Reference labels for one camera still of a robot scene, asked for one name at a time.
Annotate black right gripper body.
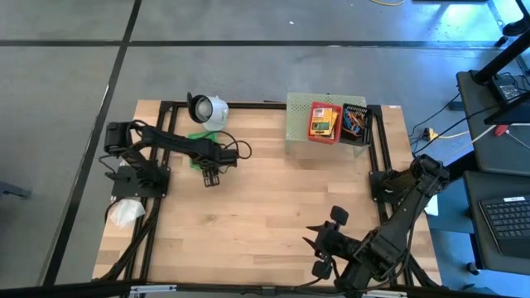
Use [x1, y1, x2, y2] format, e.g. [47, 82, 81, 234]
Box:
[311, 205, 362, 281]

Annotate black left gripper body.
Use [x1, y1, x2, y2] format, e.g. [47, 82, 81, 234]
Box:
[193, 142, 240, 189]

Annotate green plastic basket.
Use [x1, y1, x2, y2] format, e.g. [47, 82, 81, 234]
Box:
[188, 130, 220, 170]

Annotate red plastic basket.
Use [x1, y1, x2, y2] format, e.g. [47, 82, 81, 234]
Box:
[306, 101, 344, 146]

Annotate black plastic basket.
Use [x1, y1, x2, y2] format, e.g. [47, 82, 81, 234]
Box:
[339, 103, 373, 147]

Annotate orange rubber band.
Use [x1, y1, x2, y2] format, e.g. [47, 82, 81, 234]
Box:
[349, 112, 368, 132]

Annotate black side desk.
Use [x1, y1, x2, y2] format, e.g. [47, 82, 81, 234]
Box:
[455, 69, 530, 276]

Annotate green perforated metal shelf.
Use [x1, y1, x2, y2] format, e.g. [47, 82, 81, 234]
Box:
[284, 91, 372, 157]

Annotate white paper sheet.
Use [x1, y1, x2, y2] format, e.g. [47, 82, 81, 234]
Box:
[426, 194, 440, 217]

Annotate white crumpled tissue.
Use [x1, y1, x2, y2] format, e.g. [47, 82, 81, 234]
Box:
[108, 197, 147, 229]

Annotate black keyboard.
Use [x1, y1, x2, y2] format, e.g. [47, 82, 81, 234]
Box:
[478, 194, 530, 258]

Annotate black power adapter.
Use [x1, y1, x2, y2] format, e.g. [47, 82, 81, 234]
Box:
[492, 76, 523, 104]

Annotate black left camera cable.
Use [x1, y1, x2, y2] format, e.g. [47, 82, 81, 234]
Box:
[214, 129, 253, 161]

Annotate black camera cable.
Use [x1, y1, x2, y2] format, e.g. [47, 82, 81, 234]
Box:
[289, 256, 345, 291]
[214, 129, 253, 161]

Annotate black right camera cable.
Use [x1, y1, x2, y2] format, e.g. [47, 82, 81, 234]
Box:
[289, 256, 345, 291]

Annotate black aluminium table frame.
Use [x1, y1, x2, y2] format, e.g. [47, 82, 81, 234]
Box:
[93, 100, 442, 298]

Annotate black floor cable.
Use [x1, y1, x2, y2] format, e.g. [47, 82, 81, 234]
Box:
[407, 93, 465, 137]

